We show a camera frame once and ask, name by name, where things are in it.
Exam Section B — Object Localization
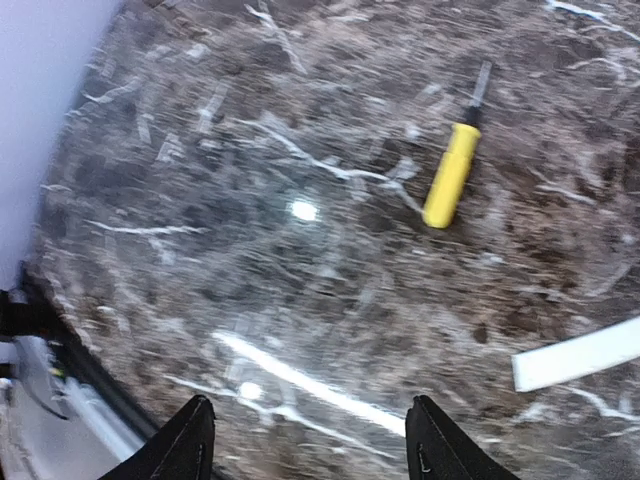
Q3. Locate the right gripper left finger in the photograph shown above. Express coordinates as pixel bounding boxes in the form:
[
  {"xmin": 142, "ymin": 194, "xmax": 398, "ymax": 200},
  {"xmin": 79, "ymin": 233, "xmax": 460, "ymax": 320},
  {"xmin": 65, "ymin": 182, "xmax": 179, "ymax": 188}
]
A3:
[{"xmin": 100, "ymin": 395, "xmax": 215, "ymax": 480}]

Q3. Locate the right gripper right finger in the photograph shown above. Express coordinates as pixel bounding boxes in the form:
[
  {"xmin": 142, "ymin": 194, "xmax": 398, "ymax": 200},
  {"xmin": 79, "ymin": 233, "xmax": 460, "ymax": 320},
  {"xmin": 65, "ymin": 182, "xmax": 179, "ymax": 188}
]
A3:
[{"xmin": 405, "ymin": 395, "xmax": 519, "ymax": 480}]

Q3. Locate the white battery cover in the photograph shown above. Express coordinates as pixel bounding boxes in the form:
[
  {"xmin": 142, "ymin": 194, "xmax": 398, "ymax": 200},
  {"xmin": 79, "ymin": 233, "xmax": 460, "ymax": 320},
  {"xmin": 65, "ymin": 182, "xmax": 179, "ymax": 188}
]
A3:
[{"xmin": 511, "ymin": 317, "xmax": 639, "ymax": 392}]

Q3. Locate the yellow handled screwdriver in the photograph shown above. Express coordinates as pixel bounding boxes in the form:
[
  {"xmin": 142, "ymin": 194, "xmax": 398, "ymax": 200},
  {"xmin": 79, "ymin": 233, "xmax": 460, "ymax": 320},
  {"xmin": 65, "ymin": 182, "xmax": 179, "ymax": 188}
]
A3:
[{"xmin": 423, "ymin": 61, "xmax": 492, "ymax": 229}]

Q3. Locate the white slotted cable duct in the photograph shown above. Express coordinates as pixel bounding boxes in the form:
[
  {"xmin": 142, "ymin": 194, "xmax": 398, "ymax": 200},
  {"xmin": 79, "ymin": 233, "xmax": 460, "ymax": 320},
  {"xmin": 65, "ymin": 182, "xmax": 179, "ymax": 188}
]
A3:
[{"xmin": 1, "ymin": 336, "xmax": 157, "ymax": 479}]

